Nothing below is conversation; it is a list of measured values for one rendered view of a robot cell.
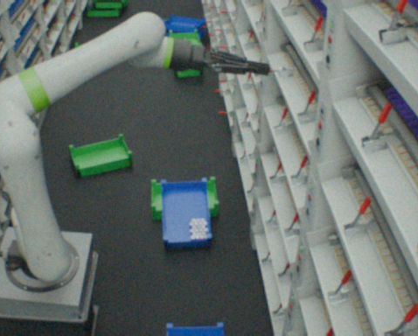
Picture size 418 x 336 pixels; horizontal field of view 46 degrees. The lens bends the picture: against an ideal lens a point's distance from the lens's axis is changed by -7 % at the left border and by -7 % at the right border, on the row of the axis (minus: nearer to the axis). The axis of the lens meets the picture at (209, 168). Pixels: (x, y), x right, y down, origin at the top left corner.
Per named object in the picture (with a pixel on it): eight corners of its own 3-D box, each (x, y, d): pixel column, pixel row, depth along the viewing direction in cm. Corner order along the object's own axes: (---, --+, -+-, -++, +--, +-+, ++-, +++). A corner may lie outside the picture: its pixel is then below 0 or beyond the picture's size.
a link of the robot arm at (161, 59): (124, 36, 154) (119, 70, 152) (127, 19, 142) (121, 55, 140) (170, 43, 156) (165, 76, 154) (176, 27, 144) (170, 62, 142)
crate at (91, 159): (78, 178, 265) (75, 165, 260) (71, 157, 280) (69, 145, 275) (133, 165, 274) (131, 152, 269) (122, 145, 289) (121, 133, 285)
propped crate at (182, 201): (211, 246, 226) (212, 237, 219) (163, 248, 224) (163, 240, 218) (205, 187, 243) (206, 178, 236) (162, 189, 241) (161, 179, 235)
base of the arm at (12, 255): (-16, 271, 157) (-20, 259, 153) (-3, 240, 169) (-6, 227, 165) (58, 283, 157) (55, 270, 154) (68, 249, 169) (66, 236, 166)
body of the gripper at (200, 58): (187, 61, 157) (217, 66, 158) (187, 73, 150) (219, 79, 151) (191, 38, 152) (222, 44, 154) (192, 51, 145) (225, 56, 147)
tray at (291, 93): (314, 172, 125) (306, 141, 120) (269, 66, 174) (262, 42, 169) (390, 149, 123) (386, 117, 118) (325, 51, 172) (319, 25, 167)
